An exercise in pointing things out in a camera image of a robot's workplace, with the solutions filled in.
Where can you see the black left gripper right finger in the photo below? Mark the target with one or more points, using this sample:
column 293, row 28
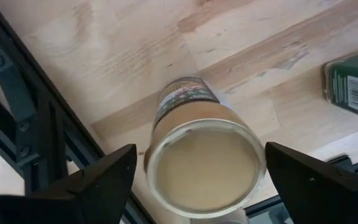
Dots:
column 315, row 193

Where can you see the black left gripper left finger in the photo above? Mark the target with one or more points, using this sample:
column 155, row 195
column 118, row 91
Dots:
column 98, row 186

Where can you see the tan lid glass jar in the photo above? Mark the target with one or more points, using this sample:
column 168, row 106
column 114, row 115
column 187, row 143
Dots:
column 204, row 168

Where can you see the green spice jar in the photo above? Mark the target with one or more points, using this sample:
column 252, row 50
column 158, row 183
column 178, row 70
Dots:
column 353, row 87

